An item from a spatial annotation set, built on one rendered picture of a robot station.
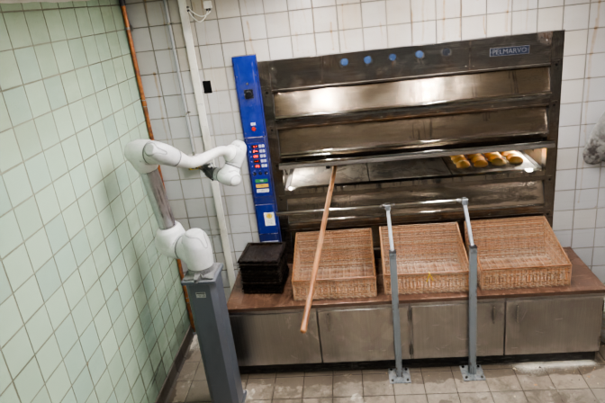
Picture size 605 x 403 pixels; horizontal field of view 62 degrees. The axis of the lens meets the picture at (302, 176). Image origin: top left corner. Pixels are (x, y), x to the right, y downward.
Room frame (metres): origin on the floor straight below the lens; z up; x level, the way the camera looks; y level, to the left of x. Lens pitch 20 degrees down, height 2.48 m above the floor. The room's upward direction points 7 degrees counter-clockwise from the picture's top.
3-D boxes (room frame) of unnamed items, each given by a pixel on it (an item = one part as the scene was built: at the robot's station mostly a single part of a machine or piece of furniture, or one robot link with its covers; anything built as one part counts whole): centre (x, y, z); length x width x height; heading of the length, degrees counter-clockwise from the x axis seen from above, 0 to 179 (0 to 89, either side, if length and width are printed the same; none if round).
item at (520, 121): (3.29, -0.76, 1.54); 1.79 x 0.11 x 0.19; 84
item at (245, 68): (4.33, 0.19, 1.07); 1.93 x 0.16 x 2.15; 174
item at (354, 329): (3.02, -0.62, 0.29); 2.42 x 0.56 x 0.58; 84
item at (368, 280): (3.09, -0.15, 0.72); 0.56 x 0.49 x 0.28; 83
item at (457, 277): (3.03, -0.75, 0.72); 0.56 x 0.49 x 0.28; 83
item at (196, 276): (2.64, 0.66, 1.03); 0.22 x 0.18 x 0.06; 172
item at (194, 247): (2.66, 0.67, 1.17); 0.18 x 0.16 x 0.22; 55
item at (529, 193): (3.29, -0.76, 1.02); 1.79 x 0.11 x 0.19; 84
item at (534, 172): (3.32, -0.76, 1.16); 1.80 x 0.06 x 0.04; 84
